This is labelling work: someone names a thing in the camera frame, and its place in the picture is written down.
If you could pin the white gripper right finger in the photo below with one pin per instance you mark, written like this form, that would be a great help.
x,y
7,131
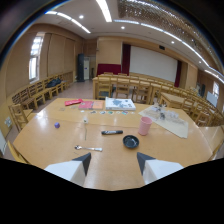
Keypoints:
x,y
156,170

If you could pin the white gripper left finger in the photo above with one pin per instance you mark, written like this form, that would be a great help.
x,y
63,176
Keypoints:
x,y
71,170

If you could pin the small black plate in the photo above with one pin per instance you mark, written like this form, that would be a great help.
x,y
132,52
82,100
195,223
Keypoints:
x,y
130,141

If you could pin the silver metal spoon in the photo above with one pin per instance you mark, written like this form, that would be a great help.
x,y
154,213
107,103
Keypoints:
x,y
87,148

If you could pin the pink plastic cup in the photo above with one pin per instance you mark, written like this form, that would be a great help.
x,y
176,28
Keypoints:
x,y
144,126

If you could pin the small purple cube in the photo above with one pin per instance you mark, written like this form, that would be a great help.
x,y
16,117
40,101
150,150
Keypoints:
x,y
57,125

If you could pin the beige paper sheet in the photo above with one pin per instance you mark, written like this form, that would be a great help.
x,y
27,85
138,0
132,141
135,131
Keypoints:
x,y
166,122

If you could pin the small white bottle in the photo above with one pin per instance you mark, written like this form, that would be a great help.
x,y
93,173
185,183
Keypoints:
x,y
85,119

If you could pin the black marker pen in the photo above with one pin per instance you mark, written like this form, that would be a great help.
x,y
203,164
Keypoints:
x,y
112,132

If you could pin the clear plastic bag with items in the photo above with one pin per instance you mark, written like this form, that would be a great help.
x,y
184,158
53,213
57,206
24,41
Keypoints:
x,y
165,115

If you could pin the red flat packet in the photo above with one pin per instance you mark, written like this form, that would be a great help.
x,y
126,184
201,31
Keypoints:
x,y
73,102

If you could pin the orange book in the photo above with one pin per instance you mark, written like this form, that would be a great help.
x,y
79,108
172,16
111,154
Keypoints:
x,y
98,105

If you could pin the wooden chair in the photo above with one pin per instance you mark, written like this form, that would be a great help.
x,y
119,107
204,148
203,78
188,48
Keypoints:
x,y
142,92
104,87
122,87
20,115

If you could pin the white picture book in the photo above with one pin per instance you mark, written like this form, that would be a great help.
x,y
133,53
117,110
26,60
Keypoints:
x,y
119,104

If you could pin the black bag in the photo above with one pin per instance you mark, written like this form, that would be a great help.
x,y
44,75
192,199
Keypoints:
x,y
53,82

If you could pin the black tall cabinet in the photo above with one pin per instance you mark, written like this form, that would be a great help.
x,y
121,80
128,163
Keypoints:
x,y
80,67

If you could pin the white projection screen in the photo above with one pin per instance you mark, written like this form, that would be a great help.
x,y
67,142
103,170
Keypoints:
x,y
152,63

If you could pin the red cloth covered podium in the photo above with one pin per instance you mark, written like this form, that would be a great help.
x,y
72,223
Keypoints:
x,y
108,69

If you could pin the dark red curtain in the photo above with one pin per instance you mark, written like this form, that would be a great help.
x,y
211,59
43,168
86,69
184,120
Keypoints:
x,y
126,59

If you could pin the window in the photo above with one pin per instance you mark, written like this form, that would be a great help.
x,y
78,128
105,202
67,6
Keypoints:
x,y
34,57

